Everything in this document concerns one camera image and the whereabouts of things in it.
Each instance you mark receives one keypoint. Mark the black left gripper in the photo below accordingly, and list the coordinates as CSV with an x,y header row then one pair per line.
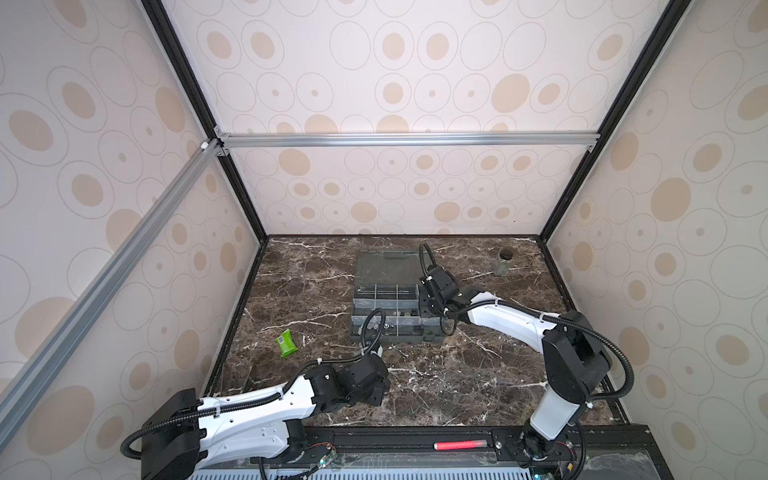
x,y
379,391

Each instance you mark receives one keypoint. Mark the clear grey compartment organizer box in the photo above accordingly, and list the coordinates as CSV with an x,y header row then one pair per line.
x,y
390,280

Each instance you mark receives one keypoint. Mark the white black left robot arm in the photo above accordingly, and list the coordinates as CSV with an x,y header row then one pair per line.
x,y
189,433

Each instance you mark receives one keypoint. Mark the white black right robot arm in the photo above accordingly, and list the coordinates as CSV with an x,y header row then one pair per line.
x,y
582,366

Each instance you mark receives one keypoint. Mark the green packet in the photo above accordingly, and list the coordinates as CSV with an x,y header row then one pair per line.
x,y
286,343

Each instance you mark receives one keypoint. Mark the red marker pen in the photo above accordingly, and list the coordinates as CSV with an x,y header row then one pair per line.
x,y
460,445

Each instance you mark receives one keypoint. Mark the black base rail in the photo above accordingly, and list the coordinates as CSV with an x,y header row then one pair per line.
x,y
587,452

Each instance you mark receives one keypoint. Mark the horizontal aluminium frame bar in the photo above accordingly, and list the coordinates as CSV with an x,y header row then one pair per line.
x,y
422,139

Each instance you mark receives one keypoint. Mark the diagonal aluminium frame bar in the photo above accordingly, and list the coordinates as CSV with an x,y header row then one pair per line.
x,y
49,359

